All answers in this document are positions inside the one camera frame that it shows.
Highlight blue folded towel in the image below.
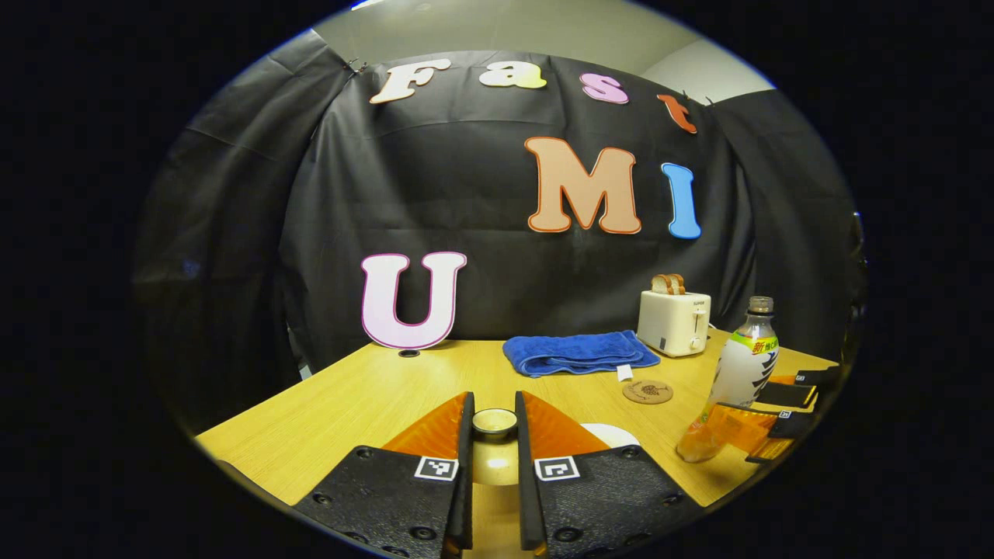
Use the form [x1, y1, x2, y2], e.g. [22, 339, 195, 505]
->
[502, 331, 662, 383]

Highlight round wooden coaster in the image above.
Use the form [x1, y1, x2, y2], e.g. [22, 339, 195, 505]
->
[623, 379, 674, 405]

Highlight plastic water bottle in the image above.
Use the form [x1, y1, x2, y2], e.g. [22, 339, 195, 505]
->
[676, 296, 780, 464]

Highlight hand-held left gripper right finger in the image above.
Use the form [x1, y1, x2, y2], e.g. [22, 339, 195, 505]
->
[514, 391, 704, 559]

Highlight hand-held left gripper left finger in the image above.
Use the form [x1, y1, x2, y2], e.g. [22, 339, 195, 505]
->
[294, 391, 476, 559]

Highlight white toaster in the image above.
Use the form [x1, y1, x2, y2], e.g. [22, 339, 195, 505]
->
[638, 289, 711, 358]

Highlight black backdrop cloth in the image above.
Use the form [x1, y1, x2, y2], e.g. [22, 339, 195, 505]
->
[132, 31, 867, 436]

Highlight cream teacup lid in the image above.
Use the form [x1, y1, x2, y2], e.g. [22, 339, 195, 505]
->
[471, 408, 520, 487]

